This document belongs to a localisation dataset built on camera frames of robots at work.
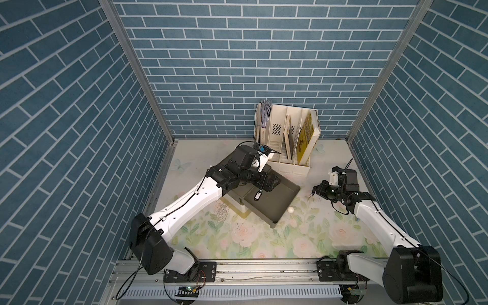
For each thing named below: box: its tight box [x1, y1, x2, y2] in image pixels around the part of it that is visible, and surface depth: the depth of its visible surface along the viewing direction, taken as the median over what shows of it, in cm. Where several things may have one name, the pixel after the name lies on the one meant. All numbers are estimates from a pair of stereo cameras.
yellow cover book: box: [297, 109, 321, 166], surface depth 96 cm
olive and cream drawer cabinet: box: [223, 163, 281, 229], surface depth 77 cm
